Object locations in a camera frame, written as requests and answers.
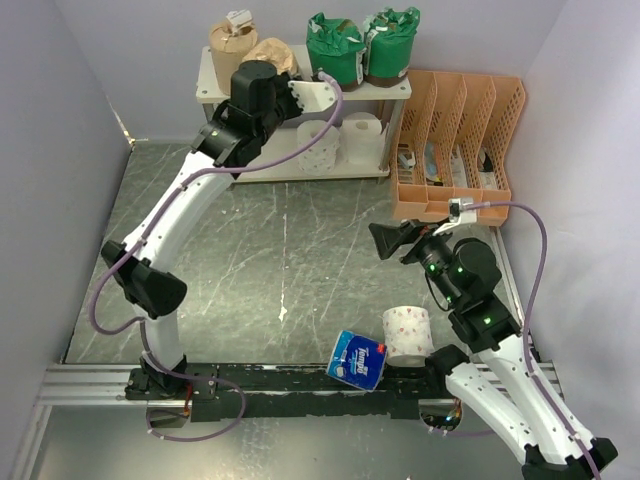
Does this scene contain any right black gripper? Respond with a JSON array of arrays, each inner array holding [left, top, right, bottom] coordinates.
[[369, 217, 462, 306]]

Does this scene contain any brown roll with cartoon print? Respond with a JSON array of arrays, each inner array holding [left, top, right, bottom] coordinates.
[[242, 37, 300, 77]]

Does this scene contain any floral white roll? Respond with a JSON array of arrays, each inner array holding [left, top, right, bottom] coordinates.
[[296, 120, 340, 176], [382, 306, 435, 368]]

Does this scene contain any green roll with brown end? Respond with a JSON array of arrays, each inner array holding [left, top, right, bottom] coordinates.
[[306, 12, 366, 91]]

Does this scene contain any plain white paper roll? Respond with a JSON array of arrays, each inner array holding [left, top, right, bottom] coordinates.
[[340, 112, 386, 167]]

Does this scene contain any brown roll with QR label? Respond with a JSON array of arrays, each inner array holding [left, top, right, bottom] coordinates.
[[208, 9, 258, 95]]

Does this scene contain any green roll with torn top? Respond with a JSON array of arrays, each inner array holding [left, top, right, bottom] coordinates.
[[364, 7, 421, 88]]

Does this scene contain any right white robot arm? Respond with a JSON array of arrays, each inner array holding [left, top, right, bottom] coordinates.
[[369, 221, 618, 479]]

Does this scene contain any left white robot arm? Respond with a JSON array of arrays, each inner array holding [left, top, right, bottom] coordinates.
[[101, 60, 325, 399]]

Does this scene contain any white two-tier shelf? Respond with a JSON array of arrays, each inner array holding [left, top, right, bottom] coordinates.
[[194, 44, 413, 192]]

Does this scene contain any orange plastic file organizer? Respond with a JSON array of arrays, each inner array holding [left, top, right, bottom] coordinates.
[[389, 70, 526, 227]]

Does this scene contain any blue Tempo tissue roll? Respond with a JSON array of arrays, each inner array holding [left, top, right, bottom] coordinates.
[[326, 330, 387, 392]]

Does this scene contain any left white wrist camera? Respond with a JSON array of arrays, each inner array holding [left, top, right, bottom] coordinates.
[[288, 72, 339, 114]]

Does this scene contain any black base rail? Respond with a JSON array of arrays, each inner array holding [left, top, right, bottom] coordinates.
[[125, 363, 453, 422]]

